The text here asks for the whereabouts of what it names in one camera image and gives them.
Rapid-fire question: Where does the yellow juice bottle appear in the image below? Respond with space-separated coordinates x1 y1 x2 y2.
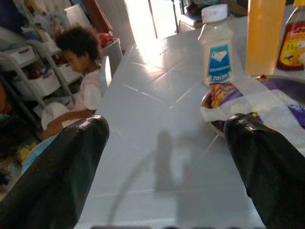
244 0 286 77

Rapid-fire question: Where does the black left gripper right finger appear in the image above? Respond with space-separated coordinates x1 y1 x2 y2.
223 113 305 229

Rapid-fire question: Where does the white mayonnaise squeeze bottle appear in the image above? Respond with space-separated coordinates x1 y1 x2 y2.
198 4 236 88

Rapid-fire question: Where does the child in pink shirt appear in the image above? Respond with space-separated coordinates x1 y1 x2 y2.
41 25 107 140

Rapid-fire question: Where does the round metal bowl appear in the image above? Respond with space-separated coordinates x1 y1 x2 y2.
201 75 305 144

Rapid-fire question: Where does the white storage basket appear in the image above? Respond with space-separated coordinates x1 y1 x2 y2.
8 46 36 65
57 62 82 83
28 70 61 96

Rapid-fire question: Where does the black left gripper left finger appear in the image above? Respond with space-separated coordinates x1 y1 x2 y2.
0 114 110 229

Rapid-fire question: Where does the white metal shelving rack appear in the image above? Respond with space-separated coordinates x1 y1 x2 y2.
0 39 83 126

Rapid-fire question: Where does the purple wrapper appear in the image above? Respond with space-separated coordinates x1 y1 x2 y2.
287 104 305 130

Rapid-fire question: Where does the orange and purple snack packet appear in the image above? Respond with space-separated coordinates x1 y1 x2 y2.
209 82 244 109

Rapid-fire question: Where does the white ribbed bin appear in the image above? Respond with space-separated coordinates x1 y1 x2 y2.
64 4 92 32

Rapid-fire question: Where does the honey bottle with red label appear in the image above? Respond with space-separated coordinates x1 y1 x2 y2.
276 0 305 72

